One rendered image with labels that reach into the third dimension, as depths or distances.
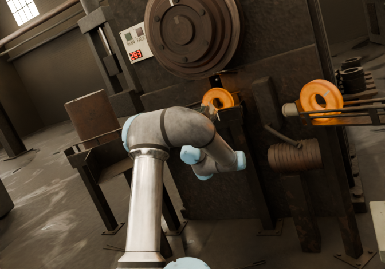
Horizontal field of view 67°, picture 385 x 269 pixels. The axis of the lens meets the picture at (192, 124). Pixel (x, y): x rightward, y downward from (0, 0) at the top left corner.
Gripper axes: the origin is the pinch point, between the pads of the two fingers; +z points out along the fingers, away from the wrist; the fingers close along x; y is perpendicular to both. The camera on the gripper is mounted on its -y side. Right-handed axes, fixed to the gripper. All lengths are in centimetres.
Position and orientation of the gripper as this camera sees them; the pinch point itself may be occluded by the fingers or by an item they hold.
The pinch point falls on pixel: (211, 107)
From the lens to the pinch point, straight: 136.9
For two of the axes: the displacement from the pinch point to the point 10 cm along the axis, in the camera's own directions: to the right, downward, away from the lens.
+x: -8.6, 1.8, 4.8
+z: 2.7, -6.4, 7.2
